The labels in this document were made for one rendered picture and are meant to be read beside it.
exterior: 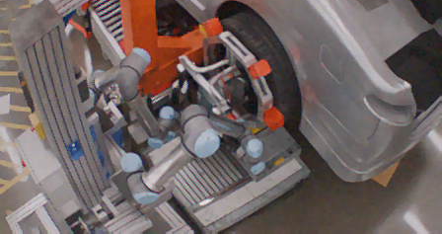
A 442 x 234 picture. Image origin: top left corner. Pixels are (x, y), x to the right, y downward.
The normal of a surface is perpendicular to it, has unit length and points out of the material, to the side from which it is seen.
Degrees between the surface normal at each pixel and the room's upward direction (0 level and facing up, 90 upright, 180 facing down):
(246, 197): 0
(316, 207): 0
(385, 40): 20
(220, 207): 0
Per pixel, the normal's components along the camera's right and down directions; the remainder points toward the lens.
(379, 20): 0.20, -0.30
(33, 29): -0.01, -0.59
